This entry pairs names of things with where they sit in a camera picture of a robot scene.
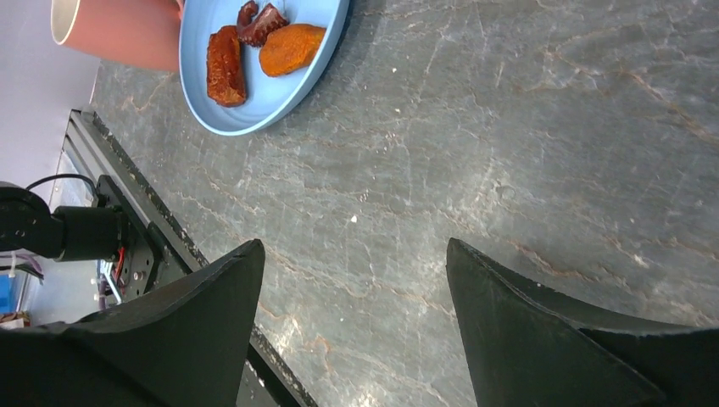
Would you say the red-brown meat roll toy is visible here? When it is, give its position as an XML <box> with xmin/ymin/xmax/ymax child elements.
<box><xmin>206</xmin><ymin>25</ymin><xmax>247</xmax><ymax>108</ymax></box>

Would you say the brown octopus tentacle toy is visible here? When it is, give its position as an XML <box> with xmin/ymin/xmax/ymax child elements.
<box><xmin>237</xmin><ymin>1</ymin><xmax>289</xmax><ymax>47</ymax></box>

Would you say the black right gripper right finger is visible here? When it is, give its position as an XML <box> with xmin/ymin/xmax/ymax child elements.
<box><xmin>446</xmin><ymin>238</ymin><xmax>718</xmax><ymax>406</ymax></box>

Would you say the orange nugget toy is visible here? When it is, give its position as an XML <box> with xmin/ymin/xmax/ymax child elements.
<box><xmin>259</xmin><ymin>24</ymin><xmax>326</xmax><ymax>77</ymax></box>

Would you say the blue plate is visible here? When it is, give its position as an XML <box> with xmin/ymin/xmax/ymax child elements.
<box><xmin>179</xmin><ymin>0</ymin><xmax>350</xmax><ymax>136</ymax></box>

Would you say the pink handled cream mug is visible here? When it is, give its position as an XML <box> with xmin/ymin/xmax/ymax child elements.
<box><xmin>50</xmin><ymin>0</ymin><xmax>184</xmax><ymax>72</ymax></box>

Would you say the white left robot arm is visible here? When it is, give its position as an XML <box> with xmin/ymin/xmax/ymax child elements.
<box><xmin>1</xmin><ymin>181</ymin><xmax>129</xmax><ymax>262</ymax></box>

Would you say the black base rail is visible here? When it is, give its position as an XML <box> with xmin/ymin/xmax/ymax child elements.
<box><xmin>64</xmin><ymin>109</ymin><xmax>316</xmax><ymax>406</ymax></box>

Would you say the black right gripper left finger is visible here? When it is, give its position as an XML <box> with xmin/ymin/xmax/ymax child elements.
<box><xmin>1</xmin><ymin>239</ymin><xmax>265</xmax><ymax>406</ymax></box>

